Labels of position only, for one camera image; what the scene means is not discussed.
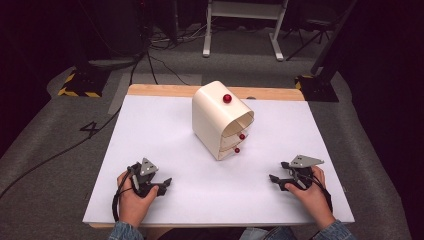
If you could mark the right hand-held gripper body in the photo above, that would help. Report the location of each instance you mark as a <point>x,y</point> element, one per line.
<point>302,175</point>

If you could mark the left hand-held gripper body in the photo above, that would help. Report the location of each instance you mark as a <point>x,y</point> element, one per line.
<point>143,181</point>

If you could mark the person's right hand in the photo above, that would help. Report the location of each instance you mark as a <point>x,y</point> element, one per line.
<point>313,200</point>

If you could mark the person's left hand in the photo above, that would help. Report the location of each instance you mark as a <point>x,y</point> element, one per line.
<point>131,206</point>

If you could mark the white table mat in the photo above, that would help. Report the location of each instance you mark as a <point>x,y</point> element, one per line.
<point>166,140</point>

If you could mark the person's jeans leg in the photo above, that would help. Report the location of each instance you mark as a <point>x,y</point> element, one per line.
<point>266,234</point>

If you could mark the cream drawer with red knob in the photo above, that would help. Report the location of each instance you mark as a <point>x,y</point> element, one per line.
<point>233,140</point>
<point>230,153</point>

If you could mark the black tape floor mark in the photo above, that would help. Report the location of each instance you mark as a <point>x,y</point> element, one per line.
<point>90,129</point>

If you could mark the cream mini drawer cabinet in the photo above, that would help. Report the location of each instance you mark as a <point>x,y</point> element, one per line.
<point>208,116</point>

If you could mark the black stand base striped tape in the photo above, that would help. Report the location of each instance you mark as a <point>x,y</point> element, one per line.
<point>83,83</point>

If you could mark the black tripod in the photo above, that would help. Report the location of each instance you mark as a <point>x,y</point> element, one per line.
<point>315,28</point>

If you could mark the black stand with post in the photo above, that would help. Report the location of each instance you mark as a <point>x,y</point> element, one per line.
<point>320,88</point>

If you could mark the white desk frame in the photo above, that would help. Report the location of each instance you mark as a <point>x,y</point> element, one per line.
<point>245,10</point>

